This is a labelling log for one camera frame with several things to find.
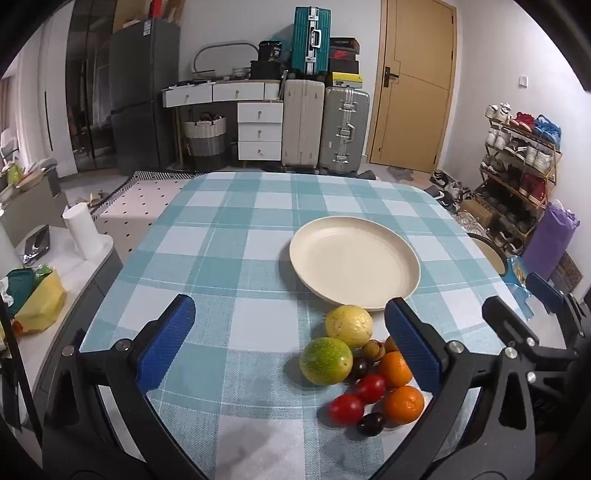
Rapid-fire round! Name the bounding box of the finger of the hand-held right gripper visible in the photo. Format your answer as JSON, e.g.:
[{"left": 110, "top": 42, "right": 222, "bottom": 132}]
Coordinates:
[
  {"left": 525, "top": 272, "right": 585, "bottom": 342},
  {"left": 481, "top": 295, "right": 583, "bottom": 365}
]

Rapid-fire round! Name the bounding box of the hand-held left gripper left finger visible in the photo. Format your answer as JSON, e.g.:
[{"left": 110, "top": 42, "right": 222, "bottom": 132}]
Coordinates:
[{"left": 41, "top": 294, "right": 211, "bottom": 480}]

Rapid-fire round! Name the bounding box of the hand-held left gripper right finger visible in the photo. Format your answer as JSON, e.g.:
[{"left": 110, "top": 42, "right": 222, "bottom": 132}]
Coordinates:
[{"left": 385, "top": 298, "right": 548, "bottom": 480}]

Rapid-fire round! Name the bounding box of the red tomato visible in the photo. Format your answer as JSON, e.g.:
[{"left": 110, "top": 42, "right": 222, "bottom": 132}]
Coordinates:
[
  {"left": 354, "top": 373, "right": 387, "bottom": 404},
  {"left": 329, "top": 394, "right": 365, "bottom": 426}
]

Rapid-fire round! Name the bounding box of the green yellow passion fruit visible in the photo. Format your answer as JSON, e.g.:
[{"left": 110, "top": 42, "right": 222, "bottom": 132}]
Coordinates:
[{"left": 299, "top": 337, "right": 354, "bottom": 387}]

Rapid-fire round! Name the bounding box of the cream round plate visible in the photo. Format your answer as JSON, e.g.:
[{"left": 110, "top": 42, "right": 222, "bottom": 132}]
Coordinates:
[{"left": 289, "top": 216, "right": 422, "bottom": 312}]

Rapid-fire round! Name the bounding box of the patterned dark mat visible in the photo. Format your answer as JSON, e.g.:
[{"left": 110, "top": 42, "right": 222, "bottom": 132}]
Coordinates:
[{"left": 551, "top": 253, "right": 583, "bottom": 291}]

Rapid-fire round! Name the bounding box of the blue snack packet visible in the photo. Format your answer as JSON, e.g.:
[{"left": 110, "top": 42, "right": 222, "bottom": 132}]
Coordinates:
[{"left": 503, "top": 256, "right": 536, "bottom": 321}]

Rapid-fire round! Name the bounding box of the brown walnut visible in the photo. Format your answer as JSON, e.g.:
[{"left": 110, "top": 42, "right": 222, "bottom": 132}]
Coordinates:
[{"left": 360, "top": 339, "right": 386, "bottom": 362}]

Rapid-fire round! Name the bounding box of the purple bag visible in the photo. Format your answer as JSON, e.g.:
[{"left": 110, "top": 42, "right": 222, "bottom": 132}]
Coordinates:
[{"left": 522, "top": 200, "right": 580, "bottom": 280}]

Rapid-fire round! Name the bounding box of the round wooden stool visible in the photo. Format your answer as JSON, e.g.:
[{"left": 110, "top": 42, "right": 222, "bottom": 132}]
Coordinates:
[{"left": 466, "top": 233, "right": 509, "bottom": 277}]

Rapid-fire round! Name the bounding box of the grey white side table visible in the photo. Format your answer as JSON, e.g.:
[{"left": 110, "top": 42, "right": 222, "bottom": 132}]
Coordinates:
[{"left": 0, "top": 226, "right": 123, "bottom": 416}]

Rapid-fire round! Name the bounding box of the brown cardboard box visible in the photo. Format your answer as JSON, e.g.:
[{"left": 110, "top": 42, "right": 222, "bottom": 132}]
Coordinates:
[{"left": 462, "top": 198, "right": 495, "bottom": 227}]

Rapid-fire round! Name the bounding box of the teal checkered tablecloth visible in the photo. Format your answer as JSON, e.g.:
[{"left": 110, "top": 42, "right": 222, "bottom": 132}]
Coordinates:
[{"left": 78, "top": 172, "right": 568, "bottom": 480}]

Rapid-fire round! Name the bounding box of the yellow plastic bag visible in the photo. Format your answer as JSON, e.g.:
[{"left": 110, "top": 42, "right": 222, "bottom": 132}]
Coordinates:
[{"left": 14, "top": 268, "right": 66, "bottom": 330}]

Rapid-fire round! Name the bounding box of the row of racked shoes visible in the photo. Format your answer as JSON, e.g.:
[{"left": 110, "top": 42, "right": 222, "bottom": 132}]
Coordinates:
[{"left": 480, "top": 102, "right": 563, "bottom": 252}]

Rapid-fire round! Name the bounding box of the dotted floor mat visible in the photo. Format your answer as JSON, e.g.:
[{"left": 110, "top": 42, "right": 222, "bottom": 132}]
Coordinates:
[{"left": 95, "top": 178, "right": 192, "bottom": 264}]

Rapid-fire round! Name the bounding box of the white paper towel roll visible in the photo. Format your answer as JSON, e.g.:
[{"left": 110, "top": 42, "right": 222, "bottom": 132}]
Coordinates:
[{"left": 62, "top": 202, "right": 103, "bottom": 260}]

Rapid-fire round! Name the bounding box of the wooden shoe rack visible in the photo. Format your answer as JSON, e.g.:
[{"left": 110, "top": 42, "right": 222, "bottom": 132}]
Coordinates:
[{"left": 478, "top": 104, "right": 563, "bottom": 257}]

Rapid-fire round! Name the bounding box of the pile of loose shoes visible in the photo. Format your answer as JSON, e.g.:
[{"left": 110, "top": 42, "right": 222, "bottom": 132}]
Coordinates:
[{"left": 422, "top": 170, "right": 476, "bottom": 213}]

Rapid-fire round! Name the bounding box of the green plastic bag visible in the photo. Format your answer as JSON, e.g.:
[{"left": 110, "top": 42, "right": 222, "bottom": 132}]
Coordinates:
[{"left": 4, "top": 268, "right": 41, "bottom": 317}]

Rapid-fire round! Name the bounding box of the black white striped rug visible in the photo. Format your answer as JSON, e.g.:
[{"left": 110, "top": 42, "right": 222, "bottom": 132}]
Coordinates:
[{"left": 131, "top": 170, "right": 197, "bottom": 181}]

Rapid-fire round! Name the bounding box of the woven laundry basket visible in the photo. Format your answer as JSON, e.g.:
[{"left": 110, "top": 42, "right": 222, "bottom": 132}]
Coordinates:
[{"left": 182, "top": 115, "right": 227, "bottom": 171}]

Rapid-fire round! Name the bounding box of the silver suitcase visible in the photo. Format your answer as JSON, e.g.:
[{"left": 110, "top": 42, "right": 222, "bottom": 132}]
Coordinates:
[{"left": 318, "top": 86, "right": 371, "bottom": 176}]

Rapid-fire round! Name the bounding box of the wooden door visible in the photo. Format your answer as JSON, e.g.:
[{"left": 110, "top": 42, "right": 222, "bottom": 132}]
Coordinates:
[{"left": 367, "top": 0, "right": 458, "bottom": 174}]

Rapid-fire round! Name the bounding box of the beige suitcase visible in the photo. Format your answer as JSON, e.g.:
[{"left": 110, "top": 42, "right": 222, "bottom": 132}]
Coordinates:
[{"left": 281, "top": 78, "right": 325, "bottom": 167}]

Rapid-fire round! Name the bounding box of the dark grey refrigerator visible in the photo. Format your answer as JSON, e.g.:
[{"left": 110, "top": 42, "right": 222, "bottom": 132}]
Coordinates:
[{"left": 109, "top": 18, "right": 181, "bottom": 175}]

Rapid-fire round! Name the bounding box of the white desk with drawers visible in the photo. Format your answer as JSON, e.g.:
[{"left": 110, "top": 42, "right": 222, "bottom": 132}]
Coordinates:
[{"left": 161, "top": 80, "right": 282, "bottom": 109}]

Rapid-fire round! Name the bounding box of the dark glass cabinet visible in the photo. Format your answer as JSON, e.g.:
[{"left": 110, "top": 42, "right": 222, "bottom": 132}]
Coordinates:
[{"left": 65, "top": 0, "right": 116, "bottom": 174}]

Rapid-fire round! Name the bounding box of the oval mirror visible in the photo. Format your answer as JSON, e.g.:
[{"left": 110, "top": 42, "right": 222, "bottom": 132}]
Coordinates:
[{"left": 193, "top": 41, "right": 259, "bottom": 80}]

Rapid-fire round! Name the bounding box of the black red shoe box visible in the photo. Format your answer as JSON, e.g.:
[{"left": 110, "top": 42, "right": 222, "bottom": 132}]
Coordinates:
[{"left": 329, "top": 38, "right": 360, "bottom": 75}]

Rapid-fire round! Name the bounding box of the black bag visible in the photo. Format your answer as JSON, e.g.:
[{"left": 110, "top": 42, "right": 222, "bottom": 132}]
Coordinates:
[{"left": 257, "top": 41, "right": 283, "bottom": 63}]

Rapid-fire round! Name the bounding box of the teal suitcase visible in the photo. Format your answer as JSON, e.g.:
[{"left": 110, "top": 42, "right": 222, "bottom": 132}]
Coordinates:
[{"left": 291, "top": 6, "right": 331, "bottom": 77}]

